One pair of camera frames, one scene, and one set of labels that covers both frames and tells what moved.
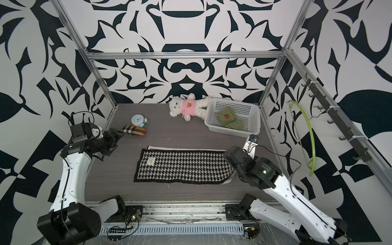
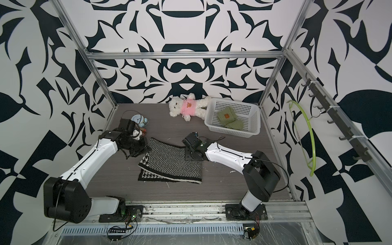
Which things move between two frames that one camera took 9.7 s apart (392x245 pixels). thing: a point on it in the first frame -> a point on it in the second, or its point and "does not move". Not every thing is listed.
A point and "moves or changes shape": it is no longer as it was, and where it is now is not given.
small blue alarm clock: (138, 120) does not move
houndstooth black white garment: (182, 165) moves or changes shape
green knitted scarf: (238, 124) does not move
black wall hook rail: (338, 119) does not move
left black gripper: (114, 140) -> (145, 149)
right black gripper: (253, 160) -> (186, 154)
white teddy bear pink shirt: (189, 106) does not move
